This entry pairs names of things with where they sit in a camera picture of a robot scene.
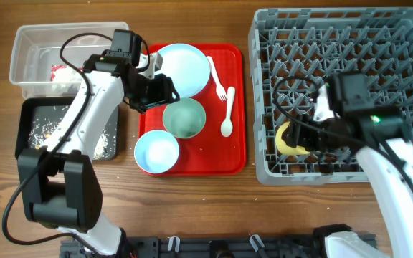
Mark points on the green bowl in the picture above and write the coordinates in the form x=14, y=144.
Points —
x=184, y=119

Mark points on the grey dishwasher rack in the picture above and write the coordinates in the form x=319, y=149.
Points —
x=292, y=50

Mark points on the white napkin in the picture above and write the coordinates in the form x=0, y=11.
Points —
x=74, y=76

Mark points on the clear plastic bin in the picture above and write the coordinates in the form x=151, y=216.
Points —
x=37, y=48

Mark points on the white plastic spoon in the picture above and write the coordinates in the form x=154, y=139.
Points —
x=227, y=126

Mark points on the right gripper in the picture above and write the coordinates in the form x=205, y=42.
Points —
x=297, y=137

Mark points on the yellow plastic cup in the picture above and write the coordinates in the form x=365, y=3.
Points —
x=281, y=145

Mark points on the food scraps and rice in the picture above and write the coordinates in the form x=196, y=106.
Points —
x=46, y=119

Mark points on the red snack wrapper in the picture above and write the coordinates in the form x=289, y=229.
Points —
x=59, y=73

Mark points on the small light blue bowl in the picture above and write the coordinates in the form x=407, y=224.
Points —
x=156, y=151

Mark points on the large light blue plate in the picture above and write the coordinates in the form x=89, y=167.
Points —
x=187, y=66

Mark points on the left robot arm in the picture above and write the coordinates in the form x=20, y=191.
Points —
x=58, y=185

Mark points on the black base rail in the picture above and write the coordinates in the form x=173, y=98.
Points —
x=285, y=246

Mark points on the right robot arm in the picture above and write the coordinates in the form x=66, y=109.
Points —
x=345, y=116

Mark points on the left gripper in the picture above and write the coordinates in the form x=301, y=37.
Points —
x=163, y=94

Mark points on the black waste tray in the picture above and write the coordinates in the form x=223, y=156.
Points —
x=27, y=112

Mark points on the white plastic fork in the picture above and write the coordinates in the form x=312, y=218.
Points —
x=219, y=89

